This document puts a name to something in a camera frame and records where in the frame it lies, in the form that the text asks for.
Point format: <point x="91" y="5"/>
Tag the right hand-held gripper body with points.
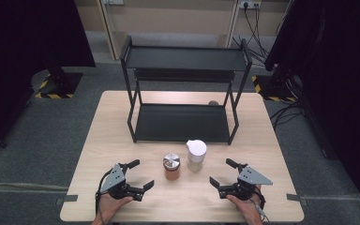
<point x="250" y="178"/>

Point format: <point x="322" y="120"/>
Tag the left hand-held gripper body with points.
<point x="116" y="180"/>

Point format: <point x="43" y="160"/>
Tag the red spice jar silver lid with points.
<point x="172" y="167"/>

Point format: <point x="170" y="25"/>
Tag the glass jar white lid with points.
<point x="196" y="154"/>

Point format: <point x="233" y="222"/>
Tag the black two-tier metal rack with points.
<point x="181" y="123"/>

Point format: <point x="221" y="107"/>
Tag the person's left hand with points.
<point x="112" y="206"/>

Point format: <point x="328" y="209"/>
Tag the person's right hand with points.
<point x="247" y="206"/>

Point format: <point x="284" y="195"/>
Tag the grey tape strip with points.
<point x="67" y="198"/>
<point x="296" y="198"/>

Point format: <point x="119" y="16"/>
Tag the small brown round object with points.
<point x="213" y="102"/>

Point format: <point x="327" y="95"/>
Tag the black stand base striped tape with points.
<point x="273" y="90"/>
<point x="61" y="86"/>

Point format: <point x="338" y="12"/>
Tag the black curtain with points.
<point x="22" y="47"/>
<point x="340" y="62"/>

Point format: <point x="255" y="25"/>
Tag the white wall socket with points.
<point x="250" y="3"/>

